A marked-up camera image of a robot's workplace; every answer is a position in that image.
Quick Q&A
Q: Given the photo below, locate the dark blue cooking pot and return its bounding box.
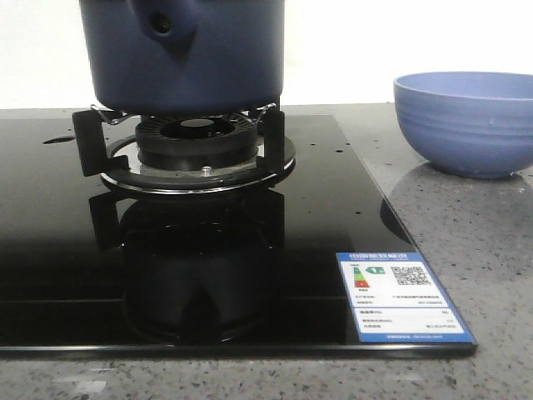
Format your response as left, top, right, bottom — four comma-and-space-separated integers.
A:
79, 1, 285, 115

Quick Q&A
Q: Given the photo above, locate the light blue plastic bowl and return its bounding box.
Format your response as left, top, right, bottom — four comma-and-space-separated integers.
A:
393, 72, 532, 178

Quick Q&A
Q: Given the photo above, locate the black pot support grate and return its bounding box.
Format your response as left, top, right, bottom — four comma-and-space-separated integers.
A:
72, 104, 285, 176

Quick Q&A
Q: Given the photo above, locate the black round gas burner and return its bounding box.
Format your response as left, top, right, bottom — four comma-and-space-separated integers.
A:
101, 113, 296, 195

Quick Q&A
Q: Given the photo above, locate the blue white energy label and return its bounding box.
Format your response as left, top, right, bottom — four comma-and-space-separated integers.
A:
336, 252, 475, 343

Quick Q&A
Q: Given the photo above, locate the black glass gas stove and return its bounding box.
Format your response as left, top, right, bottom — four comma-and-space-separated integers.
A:
1, 115, 477, 358

